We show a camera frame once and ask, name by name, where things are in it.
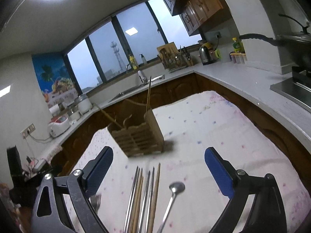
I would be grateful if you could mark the stainless electric kettle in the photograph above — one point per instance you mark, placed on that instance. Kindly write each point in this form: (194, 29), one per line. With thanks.
(205, 54)

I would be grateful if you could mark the wooden utensil holder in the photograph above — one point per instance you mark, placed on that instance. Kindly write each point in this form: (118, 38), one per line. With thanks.
(136, 130)

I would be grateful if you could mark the floral white tablecloth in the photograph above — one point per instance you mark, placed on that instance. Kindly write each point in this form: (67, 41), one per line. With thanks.
(189, 127)

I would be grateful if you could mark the white rice cooker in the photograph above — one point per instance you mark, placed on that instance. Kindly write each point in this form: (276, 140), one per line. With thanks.
(58, 126)

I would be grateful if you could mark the wall power socket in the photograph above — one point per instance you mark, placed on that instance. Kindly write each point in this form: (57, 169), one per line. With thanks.
(27, 131)

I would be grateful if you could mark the wooden wall cabinets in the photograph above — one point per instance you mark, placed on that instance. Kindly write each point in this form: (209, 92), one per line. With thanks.
(197, 14)

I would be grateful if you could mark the yellow dish soap bottle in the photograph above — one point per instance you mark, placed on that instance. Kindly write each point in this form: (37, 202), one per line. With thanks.
(133, 62)

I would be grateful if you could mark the black frying pan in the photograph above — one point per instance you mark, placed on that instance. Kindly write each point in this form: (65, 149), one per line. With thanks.
(296, 44)

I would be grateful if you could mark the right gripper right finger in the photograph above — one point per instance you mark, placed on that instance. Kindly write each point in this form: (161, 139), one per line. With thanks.
(267, 213)

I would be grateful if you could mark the tropical wall poster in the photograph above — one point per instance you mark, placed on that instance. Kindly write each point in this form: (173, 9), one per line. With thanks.
(54, 80)

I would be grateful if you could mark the wooden chopstick long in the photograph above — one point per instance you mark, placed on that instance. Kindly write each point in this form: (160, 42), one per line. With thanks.
(137, 208)

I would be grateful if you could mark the gas stove top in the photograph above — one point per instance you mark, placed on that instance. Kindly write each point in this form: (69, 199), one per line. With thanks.
(296, 88)

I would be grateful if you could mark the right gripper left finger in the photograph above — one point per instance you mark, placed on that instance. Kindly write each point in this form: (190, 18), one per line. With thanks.
(50, 213)

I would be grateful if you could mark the large metal fork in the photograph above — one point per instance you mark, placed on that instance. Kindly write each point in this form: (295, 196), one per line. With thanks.
(96, 202)

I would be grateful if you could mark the dish drying rack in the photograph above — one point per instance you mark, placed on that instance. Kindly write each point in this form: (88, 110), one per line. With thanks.
(174, 59)

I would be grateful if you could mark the spice cup rack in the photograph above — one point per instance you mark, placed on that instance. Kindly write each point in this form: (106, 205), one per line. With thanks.
(238, 58)

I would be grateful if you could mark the kitchen faucet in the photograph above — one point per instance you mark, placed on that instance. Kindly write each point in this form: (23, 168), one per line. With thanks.
(141, 75)

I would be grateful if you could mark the steel chopstick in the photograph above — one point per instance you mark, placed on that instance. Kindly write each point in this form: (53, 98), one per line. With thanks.
(134, 202)
(130, 203)
(150, 196)
(144, 203)

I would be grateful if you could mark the yellow green oil bottle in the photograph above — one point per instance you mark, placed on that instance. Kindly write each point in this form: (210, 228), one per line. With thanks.
(237, 45)

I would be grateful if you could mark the long-handled metal spoon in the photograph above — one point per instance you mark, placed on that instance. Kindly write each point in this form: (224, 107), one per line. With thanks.
(176, 188)

